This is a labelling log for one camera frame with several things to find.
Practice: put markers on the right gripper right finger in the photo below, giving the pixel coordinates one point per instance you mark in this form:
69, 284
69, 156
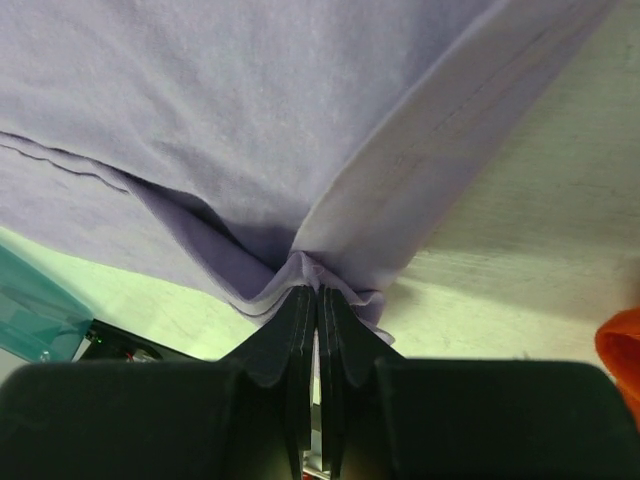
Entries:
385, 416

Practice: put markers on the teal transparent plastic bin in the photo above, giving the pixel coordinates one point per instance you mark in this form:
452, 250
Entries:
40, 321

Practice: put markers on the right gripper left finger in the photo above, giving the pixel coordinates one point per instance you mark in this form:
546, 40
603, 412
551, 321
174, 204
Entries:
245, 416

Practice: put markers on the folded orange t shirt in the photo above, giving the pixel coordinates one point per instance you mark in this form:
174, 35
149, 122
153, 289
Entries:
617, 345

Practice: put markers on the purple t shirt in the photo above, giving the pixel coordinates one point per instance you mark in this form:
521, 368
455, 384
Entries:
245, 147

